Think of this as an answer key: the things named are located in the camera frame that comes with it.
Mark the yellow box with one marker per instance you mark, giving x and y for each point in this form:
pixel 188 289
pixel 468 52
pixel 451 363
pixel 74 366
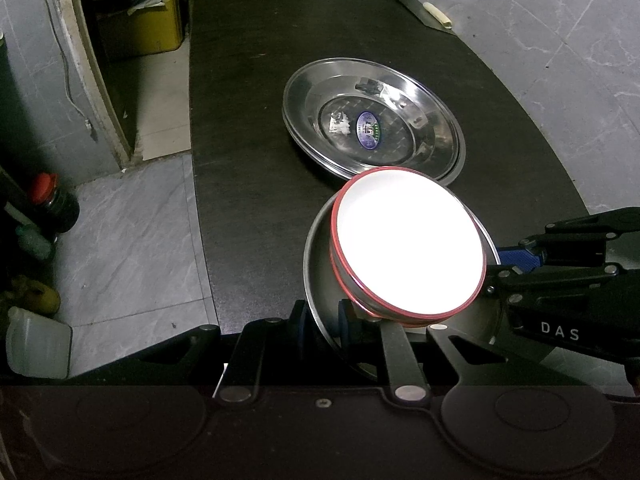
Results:
pixel 145 30

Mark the green bottle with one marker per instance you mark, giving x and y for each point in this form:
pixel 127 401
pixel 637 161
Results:
pixel 35 242

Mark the steel bowl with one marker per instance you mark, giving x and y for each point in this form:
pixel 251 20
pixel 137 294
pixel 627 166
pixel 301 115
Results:
pixel 320 270

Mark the plain steel plate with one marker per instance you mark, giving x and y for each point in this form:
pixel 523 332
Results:
pixel 457 165

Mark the yellow jug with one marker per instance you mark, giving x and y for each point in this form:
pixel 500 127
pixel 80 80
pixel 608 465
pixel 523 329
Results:
pixel 35 297

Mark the white bowl with red rim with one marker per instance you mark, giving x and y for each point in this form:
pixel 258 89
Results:
pixel 407 245
pixel 345 280

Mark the white plastic jug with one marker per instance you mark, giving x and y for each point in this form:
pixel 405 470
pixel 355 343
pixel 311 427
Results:
pixel 37 342

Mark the red cap dark bottle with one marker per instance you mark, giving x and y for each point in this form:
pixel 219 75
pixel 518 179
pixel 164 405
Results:
pixel 52 202

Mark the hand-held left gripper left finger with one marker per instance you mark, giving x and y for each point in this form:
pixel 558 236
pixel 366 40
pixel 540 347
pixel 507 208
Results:
pixel 300 330

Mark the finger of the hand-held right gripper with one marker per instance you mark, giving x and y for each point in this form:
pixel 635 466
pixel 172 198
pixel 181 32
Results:
pixel 522 259
pixel 560 280

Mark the cream door frame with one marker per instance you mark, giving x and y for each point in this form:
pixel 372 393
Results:
pixel 97 85

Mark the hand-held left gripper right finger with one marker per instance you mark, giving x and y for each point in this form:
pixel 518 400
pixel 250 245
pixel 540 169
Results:
pixel 346 322

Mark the steel plate with sticker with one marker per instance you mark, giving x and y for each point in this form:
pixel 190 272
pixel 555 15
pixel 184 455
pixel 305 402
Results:
pixel 400 125

